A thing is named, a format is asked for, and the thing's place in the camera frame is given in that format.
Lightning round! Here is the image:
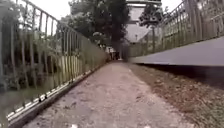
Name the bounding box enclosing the grey concrete path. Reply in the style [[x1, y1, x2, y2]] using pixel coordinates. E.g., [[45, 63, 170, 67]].
[[21, 60, 198, 128]]

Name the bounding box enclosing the grey building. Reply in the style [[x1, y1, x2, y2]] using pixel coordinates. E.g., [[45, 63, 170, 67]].
[[124, 0, 163, 44]]

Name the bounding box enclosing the green metal railing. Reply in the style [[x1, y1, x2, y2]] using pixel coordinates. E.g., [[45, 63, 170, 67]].
[[124, 0, 224, 59], [0, 0, 111, 118]]

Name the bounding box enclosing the group of dark trees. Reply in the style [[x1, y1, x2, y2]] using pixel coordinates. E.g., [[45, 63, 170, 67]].
[[58, 0, 131, 54]]

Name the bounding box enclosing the tree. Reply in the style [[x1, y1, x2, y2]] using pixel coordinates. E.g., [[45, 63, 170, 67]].
[[138, 3, 165, 28]]

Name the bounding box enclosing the grey concrete ramp wall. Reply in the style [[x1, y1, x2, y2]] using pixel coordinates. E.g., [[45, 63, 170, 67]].
[[128, 35, 224, 88]]

